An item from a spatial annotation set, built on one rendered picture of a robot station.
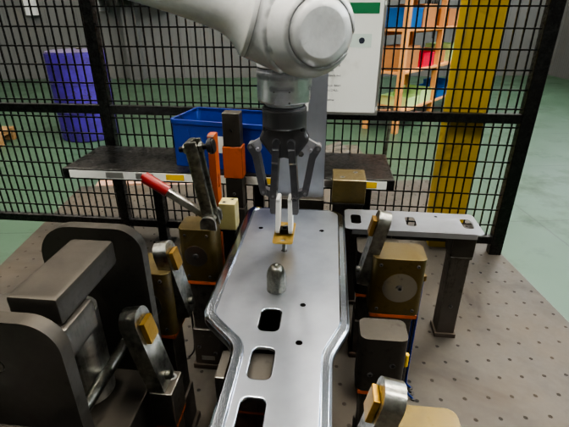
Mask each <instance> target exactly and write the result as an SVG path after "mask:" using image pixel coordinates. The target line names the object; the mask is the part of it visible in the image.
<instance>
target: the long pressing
mask: <svg viewBox="0 0 569 427"><path fill-rule="evenodd" d="M293 221H294V223H296V229H295V234H294V240H293V244H291V245H286V250H287V252H282V251H281V250H282V244H273V235H274V232H275V214H271V213H270V208H262V207H252V208H250V209H248V210H247V212H246V216H245V218H244V219H243V222H242V224H241V226H240V229H239V231H238V233H237V236H236V238H235V241H234V243H233V245H232V247H231V249H230V251H229V255H228V257H227V259H226V261H225V263H224V266H223V268H222V271H221V273H220V275H219V277H218V280H217V282H216V285H215V287H214V288H213V292H212V294H211V296H210V298H209V300H208V303H207V306H206V308H205V311H204V317H205V323H206V325H207V327H208V328H209V329H210V330H211V331H212V332H213V333H214V335H215V336H216V337H217V338H218V339H219V340H221V342H222V343H223V344H224V345H225V346H226V347H227V348H228V349H229V351H230V357H229V361H228V365H227V368H226V370H225V374H224V378H223V382H222V385H221V387H220V391H219V394H218V399H217V401H216V404H215V408H214V410H213V416H212V418H211V421H210V424H209V426H208V427H235V425H236V421H237V418H238V414H239V410H240V405H241V403H242V402H243V401H245V400H259V401H262V402H264V403H265V411H264V416H263V422H262V427H332V364H333V361H334V357H335V355H336V354H337V352H338V351H339V349H340V347H341V346H342V344H343V343H344V341H345V339H346V337H347V336H348V334H349V330H350V317H349V300H348V284H347V267H346V250H345V219H344V217H343V215H341V214H340V213H337V212H335V211H331V210H318V209H299V213H298V214H297V215H293ZM259 227H262V229H259ZM320 230H323V232H321V231H320ZM273 263H280V264H281V265H282V266H283V267H284V270H285V274H286V291H285V292H284V293H282V294H279V295H273V294H270V293H269V292H268V291H267V272H268V268H269V266H270V265H271V264H273ZM301 304H306V306H305V307H301V306H300V305H301ZM266 310H271V311H279V312H281V318H280V323H279V329H278V330H276V331H263V330H259V325H260V321H261V317H262V312H264V311H266ZM297 341H301V342H302V344H301V345H296V342H297ZM257 349H265V350H271V351H273V352H274V357H273V367H272V372H271V375H270V377H269V378H268V379H266V380H254V379H251V378H249V377H248V371H249V368H250V363H251V357H252V354H253V352H254V351H255V350H257Z"/></svg>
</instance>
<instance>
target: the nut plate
mask: <svg viewBox="0 0 569 427"><path fill-rule="evenodd" d="M285 225H288V222H281V226H280V229H279V233H276V232H274V235H273V244H285V245H291V244H293V240H294V234H295V229H296V223H294V227H293V231H292V233H291V234H289V233H288V226H285ZM281 240H285V241H281Z"/></svg>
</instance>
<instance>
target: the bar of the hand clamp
mask: <svg viewBox="0 0 569 427"><path fill-rule="evenodd" d="M205 149H207V152H208V153H210V154H214V153H215V152H216V151H217V146H216V141H215V140H214V139H213V138H212V137H210V138H208V139H207V140H206V144H204V143H203V142H202V139H201V137H197V138H195V137H192V138H189V139H188V140H187V141H186V142H185V143H184V144H183V147H179V152H180V153H184V154H186V157H187V161H188V164H189V168H190V172H191V177H192V180H193V184H194V187H195V191H196V196H197V200H198V203H199V207H200V210H201V214H202V217H205V216H210V217H213V218H214V214H215V215H216V216H217V218H216V221H218V224H219V225H220V224H221V220H220V217H219V213H218V206H217V203H216V199H215V196H214V192H213V185H212V182H211V178H210V174H209V171H208V167H207V160H206V157H205V153H204V151H205Z"/></svg>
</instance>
